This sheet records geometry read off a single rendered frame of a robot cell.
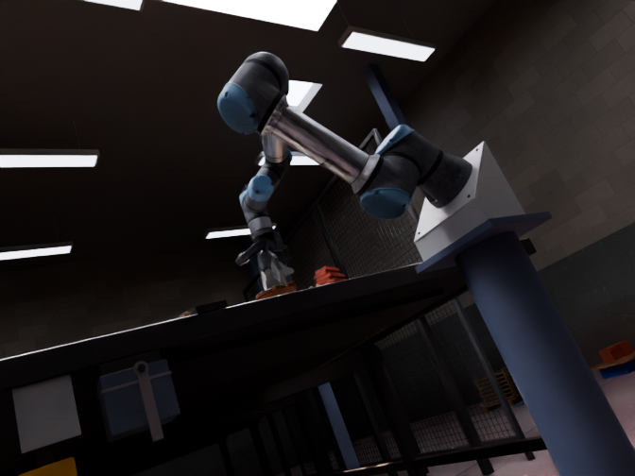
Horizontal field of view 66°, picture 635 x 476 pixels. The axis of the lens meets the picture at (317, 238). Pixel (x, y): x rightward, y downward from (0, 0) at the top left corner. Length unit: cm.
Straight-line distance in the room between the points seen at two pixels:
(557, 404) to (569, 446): 9
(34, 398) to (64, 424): 8
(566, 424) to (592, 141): 518
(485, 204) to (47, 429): 106
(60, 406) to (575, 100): 596
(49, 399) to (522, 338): 102
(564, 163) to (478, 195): 513
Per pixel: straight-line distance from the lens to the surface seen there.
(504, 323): 128
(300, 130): 122
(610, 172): 618
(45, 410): 112
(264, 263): 156
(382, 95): 652
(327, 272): 242
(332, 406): 347
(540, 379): 128
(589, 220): 629
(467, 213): 129
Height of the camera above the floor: 60
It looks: 19 degrees up
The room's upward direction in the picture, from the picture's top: 22 degrees counter-clockwise
